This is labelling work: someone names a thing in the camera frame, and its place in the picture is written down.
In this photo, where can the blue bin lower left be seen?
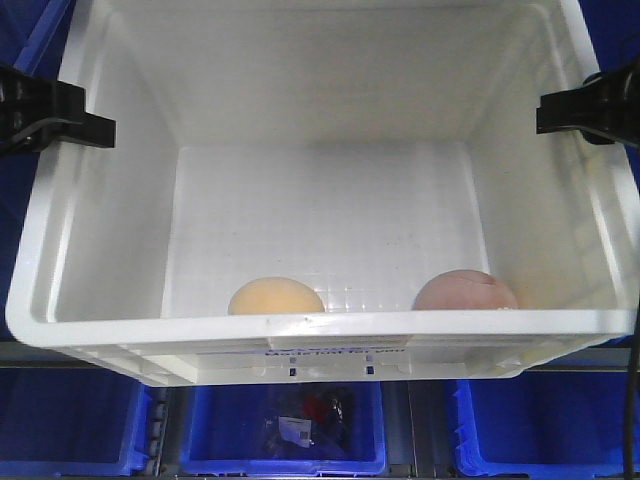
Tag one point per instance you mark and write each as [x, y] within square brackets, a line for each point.
[59, 422]

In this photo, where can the metal shelf rail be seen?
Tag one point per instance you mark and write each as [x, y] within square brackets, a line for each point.
[593, 359]

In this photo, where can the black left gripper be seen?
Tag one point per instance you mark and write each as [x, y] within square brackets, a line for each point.
[35, 112]

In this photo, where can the blue bin upper right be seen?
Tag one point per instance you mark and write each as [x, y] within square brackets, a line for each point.
[613, 27]

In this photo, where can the lower left roller track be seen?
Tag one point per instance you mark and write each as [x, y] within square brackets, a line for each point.
[156, 432]

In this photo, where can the blue bin lower right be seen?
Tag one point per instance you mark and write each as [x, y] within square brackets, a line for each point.
[545, 425]

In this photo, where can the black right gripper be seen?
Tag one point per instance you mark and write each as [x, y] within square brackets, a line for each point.
[605, 109]

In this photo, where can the plastic bag of parts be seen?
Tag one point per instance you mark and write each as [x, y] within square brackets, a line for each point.
[309, 422]

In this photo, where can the white plastic tote box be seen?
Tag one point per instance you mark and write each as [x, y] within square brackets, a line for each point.
[359, 147]

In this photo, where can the beige plush ball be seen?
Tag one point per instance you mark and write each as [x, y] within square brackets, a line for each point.
[274, 295]

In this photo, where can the pink plush ball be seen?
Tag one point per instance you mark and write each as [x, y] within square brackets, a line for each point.
[465, 290]

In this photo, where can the blue bin lower middle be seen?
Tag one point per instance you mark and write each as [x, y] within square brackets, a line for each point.
[223, 434]

